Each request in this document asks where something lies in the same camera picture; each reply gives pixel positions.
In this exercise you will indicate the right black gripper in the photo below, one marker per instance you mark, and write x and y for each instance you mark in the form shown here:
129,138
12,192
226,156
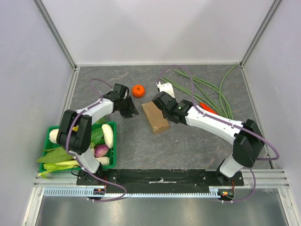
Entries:
159,102

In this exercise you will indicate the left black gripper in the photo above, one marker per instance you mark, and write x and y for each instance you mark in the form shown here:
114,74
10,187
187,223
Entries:
131,109

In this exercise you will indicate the brown cardboard express box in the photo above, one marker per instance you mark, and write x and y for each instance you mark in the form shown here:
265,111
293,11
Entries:
155,117

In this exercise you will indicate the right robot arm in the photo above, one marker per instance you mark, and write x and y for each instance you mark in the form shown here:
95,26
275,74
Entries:
242,135

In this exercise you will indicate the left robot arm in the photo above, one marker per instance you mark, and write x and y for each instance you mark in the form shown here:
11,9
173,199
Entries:
75,129

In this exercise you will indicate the small orange pumpkin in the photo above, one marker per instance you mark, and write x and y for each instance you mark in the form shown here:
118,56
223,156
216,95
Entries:
138,91

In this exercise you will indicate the orange carrot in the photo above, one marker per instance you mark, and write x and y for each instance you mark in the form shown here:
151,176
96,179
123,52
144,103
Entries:
207,108

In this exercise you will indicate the white eggplant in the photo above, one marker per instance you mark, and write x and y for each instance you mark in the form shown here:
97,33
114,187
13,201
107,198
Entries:
108,135

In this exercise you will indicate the purple onion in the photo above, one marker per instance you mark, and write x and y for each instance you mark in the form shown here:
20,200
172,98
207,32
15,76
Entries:
100,150

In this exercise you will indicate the green leafy vegetable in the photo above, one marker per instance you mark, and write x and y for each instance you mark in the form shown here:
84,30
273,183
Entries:
59,154

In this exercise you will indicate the white corn cob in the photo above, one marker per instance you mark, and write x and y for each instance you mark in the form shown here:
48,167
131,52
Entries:
53,135

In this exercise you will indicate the green plastic basket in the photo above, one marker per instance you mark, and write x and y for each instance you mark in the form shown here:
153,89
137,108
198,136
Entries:
111,152

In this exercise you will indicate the green celery stalk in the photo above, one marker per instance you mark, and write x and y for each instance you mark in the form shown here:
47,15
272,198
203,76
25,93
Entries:
53,167

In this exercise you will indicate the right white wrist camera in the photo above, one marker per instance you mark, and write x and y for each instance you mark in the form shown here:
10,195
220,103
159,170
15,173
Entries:
166,87

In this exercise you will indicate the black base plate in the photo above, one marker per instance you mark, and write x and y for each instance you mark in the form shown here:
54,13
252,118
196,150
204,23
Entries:
175,176

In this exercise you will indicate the grey slotted cable duct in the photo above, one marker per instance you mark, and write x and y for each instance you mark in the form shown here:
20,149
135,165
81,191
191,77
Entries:
95,191

